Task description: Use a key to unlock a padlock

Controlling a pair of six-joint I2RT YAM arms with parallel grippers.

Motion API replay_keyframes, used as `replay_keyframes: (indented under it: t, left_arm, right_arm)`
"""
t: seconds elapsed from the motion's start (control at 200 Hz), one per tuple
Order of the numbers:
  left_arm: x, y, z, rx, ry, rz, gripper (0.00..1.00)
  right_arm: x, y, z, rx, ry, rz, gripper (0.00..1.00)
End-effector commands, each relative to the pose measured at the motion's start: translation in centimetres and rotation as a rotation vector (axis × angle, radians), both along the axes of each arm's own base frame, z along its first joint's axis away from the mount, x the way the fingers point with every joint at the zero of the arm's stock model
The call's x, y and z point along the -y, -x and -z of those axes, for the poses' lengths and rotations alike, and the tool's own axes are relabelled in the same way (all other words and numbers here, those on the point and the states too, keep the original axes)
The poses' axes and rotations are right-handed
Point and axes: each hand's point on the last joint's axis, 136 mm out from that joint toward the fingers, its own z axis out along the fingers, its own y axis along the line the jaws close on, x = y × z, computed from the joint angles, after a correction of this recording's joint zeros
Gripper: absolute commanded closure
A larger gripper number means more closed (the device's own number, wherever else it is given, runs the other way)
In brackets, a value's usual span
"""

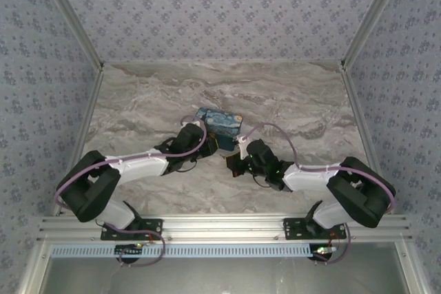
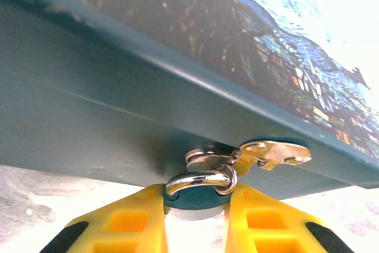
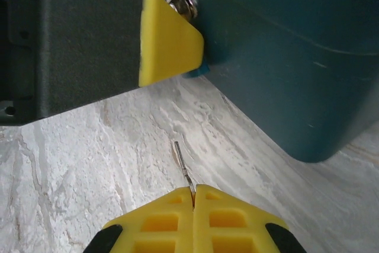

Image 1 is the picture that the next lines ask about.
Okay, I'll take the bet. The starry night painted tin box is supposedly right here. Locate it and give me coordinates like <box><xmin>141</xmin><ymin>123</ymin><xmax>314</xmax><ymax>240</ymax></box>
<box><xmin>194</xmin><ymin>107</ymin><xmax>246</xmax><ymax>152</ymax></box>

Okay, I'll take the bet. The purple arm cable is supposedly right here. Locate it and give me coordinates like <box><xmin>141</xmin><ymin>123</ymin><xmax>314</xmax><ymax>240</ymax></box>
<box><xmin>56</xmin><ymin>114</ymin><xmax>207</xmax><ymax>267</ymax></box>
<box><xmin>237</xmin><ymin>122</ymin><xmax>396</xmax><ymax>266</ymax></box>

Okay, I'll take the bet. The aluminium table side rail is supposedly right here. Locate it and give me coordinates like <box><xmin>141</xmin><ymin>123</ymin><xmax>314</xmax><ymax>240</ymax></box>
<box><xmin>51</xmin><ymin>65</ymin><xmax>105</xmax><ymax>218</ymax></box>
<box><xmin>340</xmin><ymin>65</ymin><xmax>394</xmax><ymax>216</ymax></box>

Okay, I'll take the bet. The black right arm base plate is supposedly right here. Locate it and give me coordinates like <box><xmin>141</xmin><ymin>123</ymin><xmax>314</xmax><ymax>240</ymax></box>
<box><xmin>283</xmin><ymin>218</ymin><xmax>347</xmax><ymax>241</ymax></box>

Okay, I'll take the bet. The black controller board green light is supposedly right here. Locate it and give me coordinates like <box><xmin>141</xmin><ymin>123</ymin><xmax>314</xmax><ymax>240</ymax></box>
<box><xmin>309</xmin><ymin>244</ymin><xmax>337</xmax><ymax>261</ymax></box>
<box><xmin>114</xmin><ymin>244</ymin><xmax>144</xmax><ymax>258</ymax></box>

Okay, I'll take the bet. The slanted aluminium frame post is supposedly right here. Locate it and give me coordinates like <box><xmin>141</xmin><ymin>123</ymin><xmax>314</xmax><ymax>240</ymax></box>
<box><xmin>340</xmin><ymin>0</ymin><xmax>413</xmax><ymax>70</ymax></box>
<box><xmin>36</xmin><ymin>0</ymin><xmax>105</xmax><ymax>70</ymax></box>

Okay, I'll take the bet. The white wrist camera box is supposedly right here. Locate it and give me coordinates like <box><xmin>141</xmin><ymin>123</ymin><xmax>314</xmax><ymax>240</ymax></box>
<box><xmin>181</xmin><ymin>118</ymin><xmax>205</xmax><ymax>130</ymax></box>
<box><xmin>235</xmin><ymin>134</ymin><xmax>252</xmax><ymax>157</ymax></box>

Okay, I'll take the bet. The aluminium table edge rail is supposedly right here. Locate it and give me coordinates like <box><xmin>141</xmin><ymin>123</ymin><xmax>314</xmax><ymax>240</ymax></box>
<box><xmin>37</xmin><ymin>214</ymin><xmax>413</xmax><ymax>244</ymax></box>

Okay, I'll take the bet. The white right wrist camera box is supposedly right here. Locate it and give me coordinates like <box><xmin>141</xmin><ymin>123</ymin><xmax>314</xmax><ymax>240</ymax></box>
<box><xmin>235</xmin><ymin>134</ymin><xmax>252</xmax><ymax>157</ymax></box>

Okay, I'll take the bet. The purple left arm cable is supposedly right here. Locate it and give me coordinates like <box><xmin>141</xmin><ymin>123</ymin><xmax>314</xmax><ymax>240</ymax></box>
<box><xmin>56</xmin><ymin>114</ymin><xmax>207</xmax><ymax>267</ymax></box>

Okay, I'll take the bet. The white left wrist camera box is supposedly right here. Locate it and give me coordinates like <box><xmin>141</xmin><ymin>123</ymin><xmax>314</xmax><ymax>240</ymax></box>
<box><xmin>181</xmin><ymin>118</ymin><xmax>205</xmax><ymax>130</ymax></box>

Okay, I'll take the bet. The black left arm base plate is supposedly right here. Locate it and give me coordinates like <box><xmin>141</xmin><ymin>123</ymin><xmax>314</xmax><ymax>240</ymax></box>
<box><xmin>100</xmin><ymin>218</ymin><xmax>163</xmax><ymax>242</ymax></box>

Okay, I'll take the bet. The grey metal panel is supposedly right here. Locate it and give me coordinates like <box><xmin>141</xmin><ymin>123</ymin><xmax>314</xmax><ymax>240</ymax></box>
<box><xmin>37</xmin><ymin>258</ymin><xmax>411</xmax><ymax>294</ymax></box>

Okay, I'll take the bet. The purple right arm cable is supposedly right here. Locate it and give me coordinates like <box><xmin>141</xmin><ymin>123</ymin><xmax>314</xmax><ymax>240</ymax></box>
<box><xmin>237</xmin><ymin>122</ymin><xmax>396</xmax><ymax>266</ymax></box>

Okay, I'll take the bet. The light blue slotted cable duct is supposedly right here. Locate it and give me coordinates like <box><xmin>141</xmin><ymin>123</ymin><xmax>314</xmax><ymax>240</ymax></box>
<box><xmin>50</xmin><ymin>242</ymin><xmax>313</xmax><ymax>260</ymax></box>

